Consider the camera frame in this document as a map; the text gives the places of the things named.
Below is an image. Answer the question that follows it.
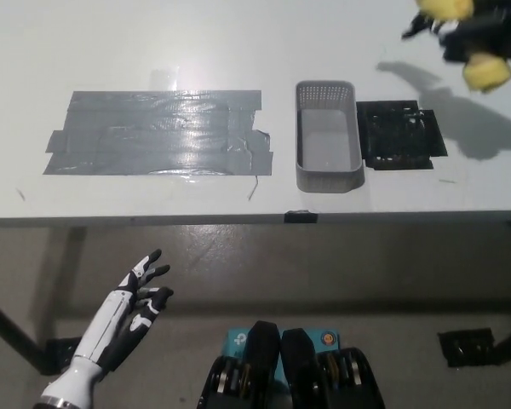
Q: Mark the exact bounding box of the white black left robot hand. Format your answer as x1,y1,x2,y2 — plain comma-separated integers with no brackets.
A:
70,249,175,377

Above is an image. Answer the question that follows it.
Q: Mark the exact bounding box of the teal router box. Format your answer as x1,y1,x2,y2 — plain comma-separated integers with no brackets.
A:
225,326,341,384

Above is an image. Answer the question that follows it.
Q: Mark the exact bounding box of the grey duct tape patch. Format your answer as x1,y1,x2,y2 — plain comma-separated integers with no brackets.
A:
42,89,274,178

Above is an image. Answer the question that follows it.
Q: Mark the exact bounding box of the hammer with yellow handle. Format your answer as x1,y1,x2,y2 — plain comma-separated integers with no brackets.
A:
416,0,511,94

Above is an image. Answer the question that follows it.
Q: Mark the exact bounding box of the black diagonal table leg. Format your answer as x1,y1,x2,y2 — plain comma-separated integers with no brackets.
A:
0,291,55,376

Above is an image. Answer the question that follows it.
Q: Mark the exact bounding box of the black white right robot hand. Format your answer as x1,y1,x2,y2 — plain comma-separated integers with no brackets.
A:
402,0,511,64

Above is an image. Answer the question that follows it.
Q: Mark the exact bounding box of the grey perforated plastic basket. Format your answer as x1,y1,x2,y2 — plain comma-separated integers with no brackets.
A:
294,79,365,193

